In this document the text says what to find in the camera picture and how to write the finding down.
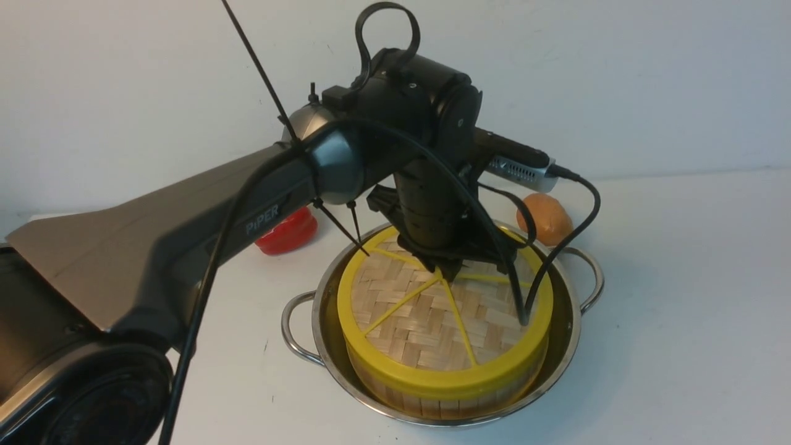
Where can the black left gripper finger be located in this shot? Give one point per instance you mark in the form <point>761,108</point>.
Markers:
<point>428,258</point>
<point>450,265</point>

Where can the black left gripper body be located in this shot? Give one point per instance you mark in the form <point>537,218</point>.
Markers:
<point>426,209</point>

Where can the woven bamboo lid yellow rim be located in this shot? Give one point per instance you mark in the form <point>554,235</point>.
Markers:
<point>413,332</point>

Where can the bamboo steamer basket yellow rim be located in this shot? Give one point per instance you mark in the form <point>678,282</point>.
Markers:
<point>445,402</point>

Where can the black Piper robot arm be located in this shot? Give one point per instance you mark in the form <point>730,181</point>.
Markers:
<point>91,302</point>

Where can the red bell pepper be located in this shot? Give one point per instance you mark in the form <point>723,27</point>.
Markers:
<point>291,234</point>

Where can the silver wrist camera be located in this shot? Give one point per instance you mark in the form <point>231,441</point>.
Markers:
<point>516,162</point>

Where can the stainless steel two-handled pot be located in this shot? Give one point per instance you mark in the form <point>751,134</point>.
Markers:
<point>311,328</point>

